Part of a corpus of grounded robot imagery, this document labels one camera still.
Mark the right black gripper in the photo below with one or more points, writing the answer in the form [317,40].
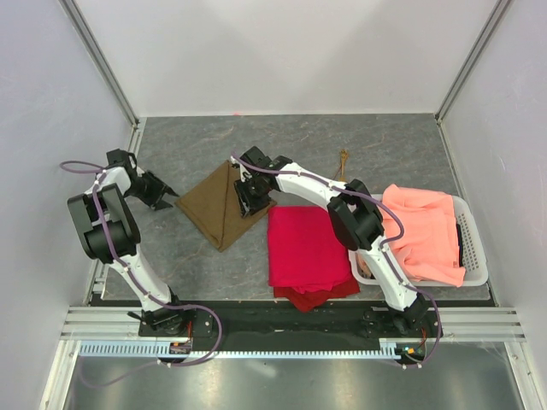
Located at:
[248,205]

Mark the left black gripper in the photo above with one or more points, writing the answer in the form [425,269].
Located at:
[160,190]

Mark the brown fabric napkin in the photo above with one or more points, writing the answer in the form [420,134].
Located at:
[212,206]

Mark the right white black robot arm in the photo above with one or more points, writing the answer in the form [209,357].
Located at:
[356,219]

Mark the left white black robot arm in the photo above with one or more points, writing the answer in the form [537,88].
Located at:
[109,233]

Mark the red folded cloth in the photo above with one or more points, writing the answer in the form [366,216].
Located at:
[304,256]

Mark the copper brown spoon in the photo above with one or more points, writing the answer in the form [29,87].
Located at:
[339,175]

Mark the gold spoon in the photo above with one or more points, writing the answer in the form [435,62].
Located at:
[343,157]

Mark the dark red cloth underneath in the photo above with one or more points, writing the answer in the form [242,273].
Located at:
[307,301]

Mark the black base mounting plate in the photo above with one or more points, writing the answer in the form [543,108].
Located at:
[279,325]

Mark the patterned cloth in basket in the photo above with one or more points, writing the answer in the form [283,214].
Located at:
[363,268]

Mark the salmon pink cloth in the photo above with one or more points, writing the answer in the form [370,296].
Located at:
[428,250]

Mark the black cloth in basket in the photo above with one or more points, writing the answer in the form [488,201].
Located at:
[459,243]

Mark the white plastic basket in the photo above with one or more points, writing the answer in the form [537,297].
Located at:
[473,255]

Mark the grey slotted cable duct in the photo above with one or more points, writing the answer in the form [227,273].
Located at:
[169,350]

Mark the left aluminium corner post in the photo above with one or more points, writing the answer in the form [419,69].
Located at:
[86,35]

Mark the aluminium corner post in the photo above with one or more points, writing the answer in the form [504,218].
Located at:
[86,35]
[484,37]

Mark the right aluminium corner post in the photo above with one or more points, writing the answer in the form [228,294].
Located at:
[484,37]

